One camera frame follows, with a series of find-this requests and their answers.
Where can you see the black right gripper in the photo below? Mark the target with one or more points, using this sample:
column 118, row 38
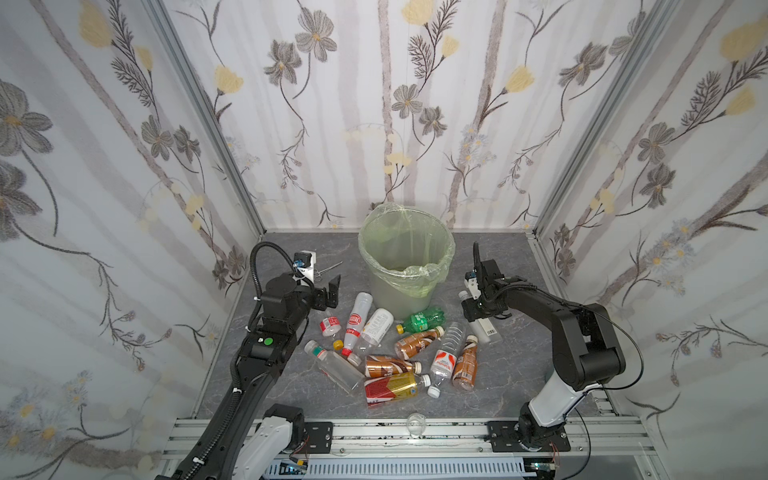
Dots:
column 480, row 300

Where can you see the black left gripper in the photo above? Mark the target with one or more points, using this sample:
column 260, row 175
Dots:
column 327, row 293

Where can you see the beige rectangular bottle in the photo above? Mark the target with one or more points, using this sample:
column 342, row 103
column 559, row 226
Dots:
column 485, row 331

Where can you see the small red label bottle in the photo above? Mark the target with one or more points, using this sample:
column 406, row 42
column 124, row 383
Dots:
column 330, row 327

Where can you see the clear water bottle red label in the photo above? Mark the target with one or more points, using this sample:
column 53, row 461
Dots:
column 445, row 360

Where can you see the orange brown drink bottle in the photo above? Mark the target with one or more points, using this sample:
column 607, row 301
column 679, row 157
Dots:
column 465, row 372

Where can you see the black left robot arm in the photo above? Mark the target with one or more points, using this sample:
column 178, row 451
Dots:
column 234, row 444

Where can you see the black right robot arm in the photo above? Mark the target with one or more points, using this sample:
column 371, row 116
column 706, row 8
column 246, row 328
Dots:
column 585, row 350

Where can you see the green translucent bin liner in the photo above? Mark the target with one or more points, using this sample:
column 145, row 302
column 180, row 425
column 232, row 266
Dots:
column 408, row 246

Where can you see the green plastic waste bin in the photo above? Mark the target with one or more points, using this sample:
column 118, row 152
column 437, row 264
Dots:
column 403, row 282

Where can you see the small metal scissors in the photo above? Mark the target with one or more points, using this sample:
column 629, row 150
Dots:
column 319, row 273

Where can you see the green soda bottle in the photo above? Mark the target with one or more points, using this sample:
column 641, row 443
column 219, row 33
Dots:
column 427, row 319

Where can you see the tall white red bottle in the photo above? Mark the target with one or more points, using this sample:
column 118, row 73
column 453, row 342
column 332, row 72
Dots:
column 356, row 322

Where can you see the clear square bottle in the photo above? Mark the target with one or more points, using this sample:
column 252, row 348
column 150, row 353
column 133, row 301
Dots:
column 339, row 370

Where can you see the white label lying bottle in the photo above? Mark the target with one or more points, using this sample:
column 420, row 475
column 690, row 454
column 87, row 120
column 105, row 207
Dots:
column 376, row 327

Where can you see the brown coffee bottle lower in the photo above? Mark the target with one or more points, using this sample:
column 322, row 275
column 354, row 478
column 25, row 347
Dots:
column 378, row 366

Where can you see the brown coffee bottle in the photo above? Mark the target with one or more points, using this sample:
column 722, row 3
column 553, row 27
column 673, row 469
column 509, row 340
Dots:
column 378, row 366
column 410, row 346

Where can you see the brown coffee bottle upper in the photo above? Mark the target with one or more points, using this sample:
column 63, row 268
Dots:
column 410, row 346

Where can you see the red yellow tea bottle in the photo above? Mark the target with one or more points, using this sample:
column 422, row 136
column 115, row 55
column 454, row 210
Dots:
column 394, row 388

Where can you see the clear glass bulb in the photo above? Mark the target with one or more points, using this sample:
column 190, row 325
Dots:
column 416, row 424

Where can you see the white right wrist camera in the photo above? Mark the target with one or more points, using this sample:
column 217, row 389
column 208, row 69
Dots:
column 471, row 284

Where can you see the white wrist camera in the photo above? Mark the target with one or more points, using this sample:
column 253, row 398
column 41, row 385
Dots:
column 471, row 284
column 305, row 263

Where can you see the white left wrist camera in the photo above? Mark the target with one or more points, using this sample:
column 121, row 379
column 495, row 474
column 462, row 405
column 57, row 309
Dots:
column 305, row 263

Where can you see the aluminium rail base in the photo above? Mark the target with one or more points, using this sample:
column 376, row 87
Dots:
column 454, row 437

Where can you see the white slotted cable duct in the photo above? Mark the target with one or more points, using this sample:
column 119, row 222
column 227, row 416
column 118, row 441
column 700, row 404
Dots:
column 404, row 468

